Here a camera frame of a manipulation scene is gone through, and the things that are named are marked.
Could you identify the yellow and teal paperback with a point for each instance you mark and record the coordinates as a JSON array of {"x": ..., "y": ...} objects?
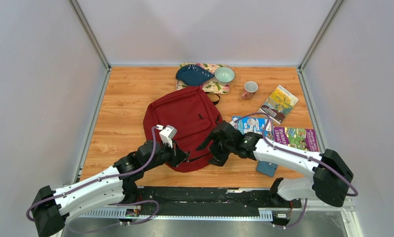
[{"x": 279, "y": 104}]

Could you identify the dark blue leaf plate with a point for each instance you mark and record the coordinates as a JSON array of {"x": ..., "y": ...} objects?
[{"x": 193, "y": 75}]

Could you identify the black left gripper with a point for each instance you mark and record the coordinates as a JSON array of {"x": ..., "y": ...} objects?
[{"x": 177, "y": 157}]

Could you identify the pink patterned mug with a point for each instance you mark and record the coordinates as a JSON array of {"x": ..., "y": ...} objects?
[{"x": 250, "y": 89}]

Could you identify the red student backpack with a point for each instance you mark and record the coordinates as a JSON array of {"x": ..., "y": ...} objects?
[{"x": 194, "y": 115}]

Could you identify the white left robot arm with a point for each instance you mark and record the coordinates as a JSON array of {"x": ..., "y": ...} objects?
[{"x": 53, "y": 209}]

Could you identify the blue leather wallet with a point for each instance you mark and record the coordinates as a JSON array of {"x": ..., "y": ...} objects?
[{"x": 266, "y": 168}]

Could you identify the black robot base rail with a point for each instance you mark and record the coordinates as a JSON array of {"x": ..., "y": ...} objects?
[{"x": 212, "y": 202}]

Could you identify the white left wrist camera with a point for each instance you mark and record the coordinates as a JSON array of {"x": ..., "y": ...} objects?
[{"x": 167, "y": 134}]

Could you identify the pale green ceramic bowl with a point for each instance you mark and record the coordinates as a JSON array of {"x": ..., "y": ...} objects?
[{"x": 224, "y": 74}]

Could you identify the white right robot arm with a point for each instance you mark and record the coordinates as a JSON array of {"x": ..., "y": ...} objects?
[{"x": 325, "y": 175}]

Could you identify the floral rectangular tray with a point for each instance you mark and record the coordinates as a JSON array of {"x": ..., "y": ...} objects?
[{"x": 212, "y": 85}]

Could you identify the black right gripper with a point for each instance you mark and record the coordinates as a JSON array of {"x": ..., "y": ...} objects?
[{"x": 217, "y": 159}]

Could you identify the blue treehouse book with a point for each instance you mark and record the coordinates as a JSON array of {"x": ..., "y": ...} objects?
[{"x": 253, "y": 124}]

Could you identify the purple treehouse book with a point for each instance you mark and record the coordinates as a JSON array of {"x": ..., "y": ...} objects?
[{"x": 302, "y": 139}]

